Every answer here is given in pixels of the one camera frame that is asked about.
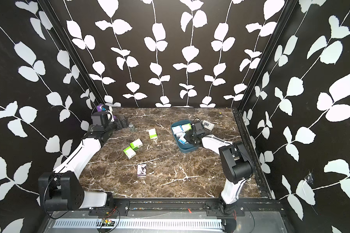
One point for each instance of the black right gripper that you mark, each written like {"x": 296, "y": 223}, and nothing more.
{"x": 187, "y": 136}

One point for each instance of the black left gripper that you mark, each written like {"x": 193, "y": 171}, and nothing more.
{"x": 124, "y": 122}

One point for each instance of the green white tissue pack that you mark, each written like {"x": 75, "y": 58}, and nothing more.
{"x": 186, "y": 127}

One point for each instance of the light blue tissue pack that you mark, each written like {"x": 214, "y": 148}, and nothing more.
{"x": 177, "y": 130}
{"x": 182, "y": 140}

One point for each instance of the black purple tissue pack front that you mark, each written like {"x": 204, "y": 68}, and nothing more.
{"x": 141, "y": 170}

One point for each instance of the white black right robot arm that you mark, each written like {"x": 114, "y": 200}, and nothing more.
{"x": 236, "y": 164}

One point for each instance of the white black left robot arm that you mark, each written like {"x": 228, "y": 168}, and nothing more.
{"x": 60, "y": 190}

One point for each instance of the teal plastic storage box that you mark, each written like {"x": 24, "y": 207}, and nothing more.
{"x": 183, "y": 148}

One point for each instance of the small white patterned box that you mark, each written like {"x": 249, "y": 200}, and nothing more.
{"x": 208, "y": 125}

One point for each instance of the purple plastic holder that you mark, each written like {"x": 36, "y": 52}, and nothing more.
{"x": 101, "y": 108}

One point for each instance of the clear small glass jar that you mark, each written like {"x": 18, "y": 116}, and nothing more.
{"x": 131, "y": 127}

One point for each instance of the black front mounting rail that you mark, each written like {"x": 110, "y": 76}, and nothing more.
{"x": 211, "y": 206}

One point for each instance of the white perforated rail strip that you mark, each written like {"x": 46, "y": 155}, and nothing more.
{"x": 160, "y": 224}

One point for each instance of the small circuit board with wires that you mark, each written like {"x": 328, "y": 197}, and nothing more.
{"x": 106, "y": 223}

